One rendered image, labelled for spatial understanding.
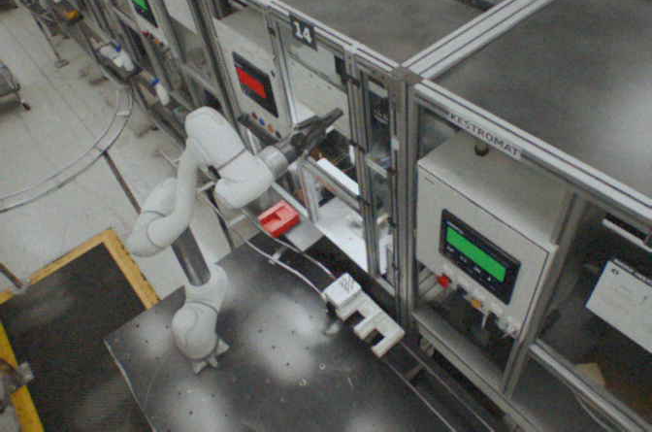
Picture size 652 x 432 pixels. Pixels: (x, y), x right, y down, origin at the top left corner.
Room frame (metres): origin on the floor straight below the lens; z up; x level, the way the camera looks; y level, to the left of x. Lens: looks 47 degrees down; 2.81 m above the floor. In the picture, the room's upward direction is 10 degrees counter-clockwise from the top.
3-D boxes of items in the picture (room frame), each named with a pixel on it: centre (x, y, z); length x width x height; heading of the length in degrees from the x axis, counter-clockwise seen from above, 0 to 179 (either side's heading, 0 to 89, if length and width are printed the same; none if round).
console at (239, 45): (1.80, 0.12, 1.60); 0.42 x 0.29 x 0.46; 32
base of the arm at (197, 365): (1.12, 0.66, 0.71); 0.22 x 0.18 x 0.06; 32
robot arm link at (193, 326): (1.14, 0.67, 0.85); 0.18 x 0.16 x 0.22; 163
